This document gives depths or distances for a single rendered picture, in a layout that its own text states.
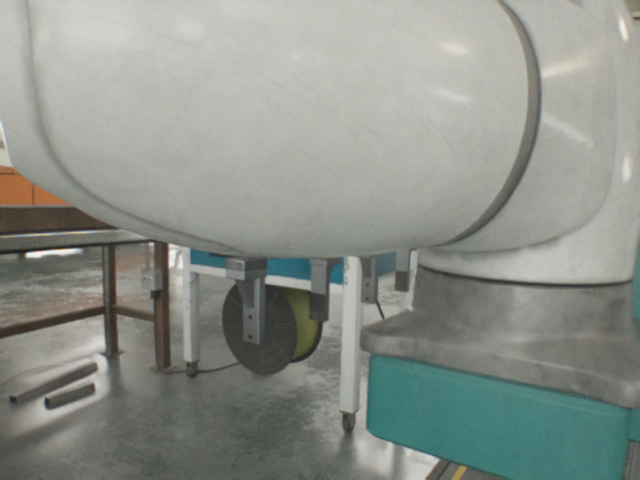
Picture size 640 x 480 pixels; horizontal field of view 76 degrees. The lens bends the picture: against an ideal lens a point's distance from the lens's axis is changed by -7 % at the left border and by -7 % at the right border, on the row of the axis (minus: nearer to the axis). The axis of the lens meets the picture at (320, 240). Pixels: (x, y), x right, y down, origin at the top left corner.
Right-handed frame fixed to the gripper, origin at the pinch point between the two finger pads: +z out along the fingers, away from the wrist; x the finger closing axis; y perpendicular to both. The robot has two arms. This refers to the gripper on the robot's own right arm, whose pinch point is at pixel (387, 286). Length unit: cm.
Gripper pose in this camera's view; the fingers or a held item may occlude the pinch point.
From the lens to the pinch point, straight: 82.1
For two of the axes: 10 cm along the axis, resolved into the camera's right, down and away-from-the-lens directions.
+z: -0.2, 10.0, 0.8
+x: 5.8, -0.5, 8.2
